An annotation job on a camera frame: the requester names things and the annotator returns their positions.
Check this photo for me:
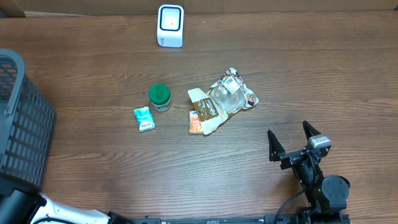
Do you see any white barcode scanner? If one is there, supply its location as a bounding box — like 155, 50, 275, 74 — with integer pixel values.
157, 4, 184, 48

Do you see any orange tissue packet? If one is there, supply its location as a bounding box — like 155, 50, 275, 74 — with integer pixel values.
188, 111, 203, 134

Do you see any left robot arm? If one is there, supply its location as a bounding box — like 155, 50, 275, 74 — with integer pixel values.
1, 176, 132, 224

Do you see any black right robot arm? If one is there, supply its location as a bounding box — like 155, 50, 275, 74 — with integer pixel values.
264, 121, 351, 224

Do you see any dark grey plastic basket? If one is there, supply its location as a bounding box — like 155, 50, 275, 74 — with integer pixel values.
1, 49, 56, 189

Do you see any cardboard back panel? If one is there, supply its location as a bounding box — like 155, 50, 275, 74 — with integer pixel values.
1, 0, 397, 17

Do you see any teal tissue packet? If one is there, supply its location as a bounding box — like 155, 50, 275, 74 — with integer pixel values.
134, 106, 155, 133

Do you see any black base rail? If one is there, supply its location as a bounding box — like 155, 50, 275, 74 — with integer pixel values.
131, 213, 351, 224

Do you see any green lid jar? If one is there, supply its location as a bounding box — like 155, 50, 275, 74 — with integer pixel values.
149, 83, 172, 112

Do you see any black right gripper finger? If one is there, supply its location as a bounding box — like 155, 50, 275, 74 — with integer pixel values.
302, 120, 321, 140
267, 130, 285, 162

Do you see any clear snack bag brown label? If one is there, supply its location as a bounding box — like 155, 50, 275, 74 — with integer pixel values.
188, 67, 259, 135

